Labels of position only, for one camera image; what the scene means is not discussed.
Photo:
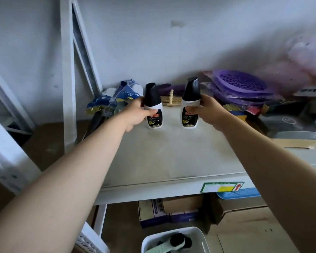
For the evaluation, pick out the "person's left hand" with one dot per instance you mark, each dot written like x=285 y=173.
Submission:
x=133 y=115

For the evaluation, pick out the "person's right hand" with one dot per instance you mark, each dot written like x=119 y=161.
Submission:
x=213 y=113

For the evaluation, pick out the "person's left thumb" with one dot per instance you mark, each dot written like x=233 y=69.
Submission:
x=150 y=113

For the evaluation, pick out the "person's right thumb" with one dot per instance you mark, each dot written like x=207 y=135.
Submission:
x=194 y=110

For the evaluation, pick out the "white bottle with black cap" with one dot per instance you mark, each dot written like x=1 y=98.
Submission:
x=191 y=93
x=152 y=96

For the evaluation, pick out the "person's left forearm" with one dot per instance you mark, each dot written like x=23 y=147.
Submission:
x=58 y=187

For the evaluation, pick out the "person's right forearm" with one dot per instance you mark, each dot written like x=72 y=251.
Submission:
x=279 y=181

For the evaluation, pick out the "small wooden rack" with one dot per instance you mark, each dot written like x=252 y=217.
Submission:
x=171 y=100

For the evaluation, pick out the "purple plastic item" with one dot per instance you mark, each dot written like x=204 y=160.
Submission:
x=171 y=88

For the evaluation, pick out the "blue plastic packet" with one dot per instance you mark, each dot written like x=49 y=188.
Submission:
x=100 y=105
x=126 y=90

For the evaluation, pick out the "yellow and blue packaged item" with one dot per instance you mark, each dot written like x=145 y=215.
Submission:
x=242 y=111

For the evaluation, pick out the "purple plastic strainer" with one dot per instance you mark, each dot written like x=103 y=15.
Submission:
x=239 y=82

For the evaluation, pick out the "green bordered shelf label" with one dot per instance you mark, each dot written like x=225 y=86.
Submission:
x=221 y=187

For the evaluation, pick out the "blue plastic basket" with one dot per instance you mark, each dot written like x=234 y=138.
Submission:
x=239 y=193

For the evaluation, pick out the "grey metal tray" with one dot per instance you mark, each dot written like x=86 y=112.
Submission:
x=292 y=126

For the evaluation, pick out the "white and blue carton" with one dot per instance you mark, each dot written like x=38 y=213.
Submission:
x=150 y=213

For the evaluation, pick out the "flat wooden board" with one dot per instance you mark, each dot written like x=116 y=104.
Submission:
x=295 y=143

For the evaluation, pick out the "pink plush toy in bag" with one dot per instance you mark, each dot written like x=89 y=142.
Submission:
x=300 y=63

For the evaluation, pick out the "white paper tag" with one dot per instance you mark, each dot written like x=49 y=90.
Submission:
x=310 y=91

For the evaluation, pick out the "large brown cardboard box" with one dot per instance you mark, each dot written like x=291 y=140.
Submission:
x=242 y=223

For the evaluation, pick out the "white plastic bin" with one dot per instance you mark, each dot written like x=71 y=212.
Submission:
x=200 y=238

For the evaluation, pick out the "white woven basket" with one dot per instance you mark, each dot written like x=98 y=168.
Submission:
x=90 y=241

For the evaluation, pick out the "white metal rack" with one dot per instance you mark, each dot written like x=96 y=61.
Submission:
x=8 y=144

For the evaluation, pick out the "white metal shelf frame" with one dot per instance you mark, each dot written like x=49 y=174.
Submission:
x=68 y=76

